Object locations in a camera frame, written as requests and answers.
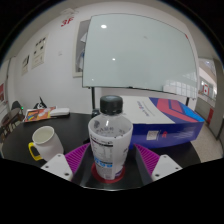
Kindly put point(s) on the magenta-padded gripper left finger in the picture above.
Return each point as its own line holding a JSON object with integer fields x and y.
{"x": 76, "y": 159}

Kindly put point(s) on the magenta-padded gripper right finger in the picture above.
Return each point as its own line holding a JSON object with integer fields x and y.
{"x": 148, "y": 160}

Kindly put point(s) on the clear black-capped water bottle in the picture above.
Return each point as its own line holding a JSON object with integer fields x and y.
{"x": 110, "y": 140}

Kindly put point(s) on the flat round red coaster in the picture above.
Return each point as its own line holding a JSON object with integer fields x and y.
{"x": 95, "y": 175}

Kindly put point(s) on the blue cardboard box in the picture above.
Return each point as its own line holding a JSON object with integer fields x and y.
{"x": 166, "y": 123}

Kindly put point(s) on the white whiteboard eraser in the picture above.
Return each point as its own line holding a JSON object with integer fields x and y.
{"x": 60, "y": 112}

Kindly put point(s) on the wooden stool dark seat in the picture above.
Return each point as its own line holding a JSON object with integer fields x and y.
{"x": 11, "y": 116}

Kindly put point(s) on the red corridor placard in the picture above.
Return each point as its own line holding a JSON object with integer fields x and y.
{"x": 206, "y": 89}

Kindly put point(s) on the whiteboard on black stand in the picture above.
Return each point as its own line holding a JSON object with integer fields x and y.
{"x": 140, "y": 53}

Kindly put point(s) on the red wall poster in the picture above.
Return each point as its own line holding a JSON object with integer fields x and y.
{"x": 1, "y": 92}

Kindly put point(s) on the small white wall poster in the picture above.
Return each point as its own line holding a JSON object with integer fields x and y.
{"x": 25, "y": 65}

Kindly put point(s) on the grey wall notice board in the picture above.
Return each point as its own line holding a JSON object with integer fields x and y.
{"x": 79, "y": 46}

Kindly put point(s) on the large white wall poster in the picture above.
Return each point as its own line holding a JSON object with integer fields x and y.
{"x": 39, "y": 52}

